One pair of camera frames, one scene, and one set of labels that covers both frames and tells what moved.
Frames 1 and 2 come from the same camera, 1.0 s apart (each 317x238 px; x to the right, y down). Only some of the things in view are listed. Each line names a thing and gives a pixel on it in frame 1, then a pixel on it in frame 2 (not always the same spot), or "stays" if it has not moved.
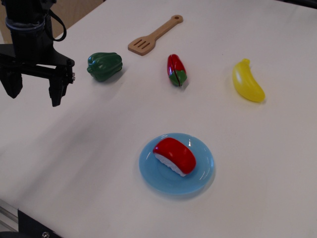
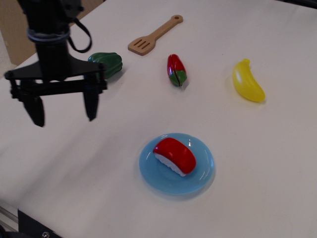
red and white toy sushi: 172,154 stays
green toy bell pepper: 103,66 stays
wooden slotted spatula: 141,45 stays
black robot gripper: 32,52 → 56,72
